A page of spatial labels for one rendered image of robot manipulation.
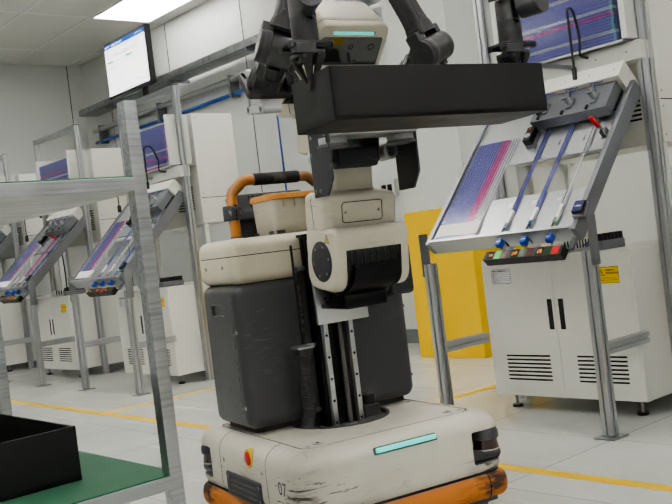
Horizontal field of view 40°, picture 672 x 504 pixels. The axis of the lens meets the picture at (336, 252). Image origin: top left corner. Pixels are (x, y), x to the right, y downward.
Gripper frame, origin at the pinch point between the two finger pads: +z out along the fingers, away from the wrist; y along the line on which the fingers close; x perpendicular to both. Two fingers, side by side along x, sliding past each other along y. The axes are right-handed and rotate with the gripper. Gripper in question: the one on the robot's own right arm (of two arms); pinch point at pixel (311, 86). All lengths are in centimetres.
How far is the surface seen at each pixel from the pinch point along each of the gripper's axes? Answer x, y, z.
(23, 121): 806, 107, -140
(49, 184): 5, -55, 16
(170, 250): 683, 204, 12
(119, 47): 427, 96, -119
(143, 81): 402, 101, -91
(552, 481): 38, 85, 109
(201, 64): 554, 206, -138
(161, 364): 9, -37, 53
